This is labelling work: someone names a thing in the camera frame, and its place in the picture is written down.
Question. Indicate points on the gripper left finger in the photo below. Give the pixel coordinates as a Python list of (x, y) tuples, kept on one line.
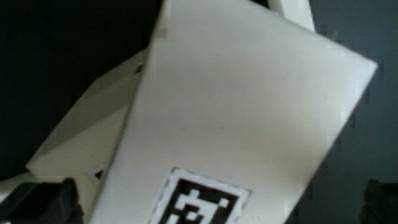
[(44, 203)]

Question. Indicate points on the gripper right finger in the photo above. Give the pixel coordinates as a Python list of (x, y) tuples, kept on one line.
[(379, 212)]

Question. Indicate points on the white cabinet box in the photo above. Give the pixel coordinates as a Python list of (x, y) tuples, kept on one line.
[(77, 150)]

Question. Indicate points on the white cabinet top block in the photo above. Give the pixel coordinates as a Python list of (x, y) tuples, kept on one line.
[(250, 90)]

